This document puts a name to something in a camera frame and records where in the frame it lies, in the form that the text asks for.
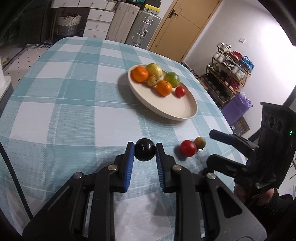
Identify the wooden door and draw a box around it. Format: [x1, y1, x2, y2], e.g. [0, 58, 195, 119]
[149, 0, 221, 62]

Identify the beige round plate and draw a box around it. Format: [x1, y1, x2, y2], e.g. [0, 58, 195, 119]
[127, 65, 198, 121]

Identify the right hand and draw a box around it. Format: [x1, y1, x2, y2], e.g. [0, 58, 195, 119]
[233, 184, 274, 206]

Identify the brown round fruit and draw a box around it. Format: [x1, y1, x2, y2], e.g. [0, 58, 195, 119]
[194, 137, 206, 150]

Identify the silver suitcase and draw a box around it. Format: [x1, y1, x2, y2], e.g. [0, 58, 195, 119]
[125, 10, 161, 49]

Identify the purple bag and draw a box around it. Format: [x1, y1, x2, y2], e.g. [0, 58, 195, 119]
[222, 92, 253, 126]

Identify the dark plum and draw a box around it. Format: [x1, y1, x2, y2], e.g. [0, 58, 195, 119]
[134, 138, 156, 162]

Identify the yellow apple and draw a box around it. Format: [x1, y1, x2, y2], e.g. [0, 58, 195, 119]
[145, 63, 163, 79]

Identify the wooden shoe rack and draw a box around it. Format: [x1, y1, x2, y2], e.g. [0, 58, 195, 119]
[200, 42, 254, 109]

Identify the green melon fruit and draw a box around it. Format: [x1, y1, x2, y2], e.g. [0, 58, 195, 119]
[164, 72, 180, 88]

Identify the small red tomato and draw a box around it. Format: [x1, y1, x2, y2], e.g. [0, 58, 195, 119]
[175, 86, 186, 98]

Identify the shoe boxes stack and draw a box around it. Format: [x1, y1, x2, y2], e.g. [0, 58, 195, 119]
[138, 0, 162, 14]

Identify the beige suitcase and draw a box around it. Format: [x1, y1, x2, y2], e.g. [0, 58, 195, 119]
[106, 2, 140, 43]

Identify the orange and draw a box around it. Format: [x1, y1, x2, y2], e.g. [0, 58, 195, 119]
[131, 66, 149, 83]
[156, 80, 172, 96]

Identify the woven laundry basket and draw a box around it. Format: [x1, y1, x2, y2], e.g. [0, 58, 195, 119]
[57, 13, 81, 36]

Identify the right orange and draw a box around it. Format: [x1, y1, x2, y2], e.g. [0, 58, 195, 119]
[156, 80, 172, 96]

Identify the white drawer desk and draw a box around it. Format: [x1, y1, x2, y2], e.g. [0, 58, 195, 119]
[51, 1, 117, 39]

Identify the black cable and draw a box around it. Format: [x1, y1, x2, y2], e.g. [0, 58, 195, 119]
[0, 141, 34, 220]

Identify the teal plaid tablecloth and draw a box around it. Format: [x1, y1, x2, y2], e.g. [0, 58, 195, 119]
[1, 37, 245, 240]

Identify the dotted floor rug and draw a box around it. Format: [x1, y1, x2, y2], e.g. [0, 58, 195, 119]
[1, 44, 52, 89]

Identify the small yellow pear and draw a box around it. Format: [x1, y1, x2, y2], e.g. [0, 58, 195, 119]
[146, 76, 158, 87]

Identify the left orange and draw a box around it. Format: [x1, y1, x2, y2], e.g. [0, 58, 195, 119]
[131, 66, 149, 83]

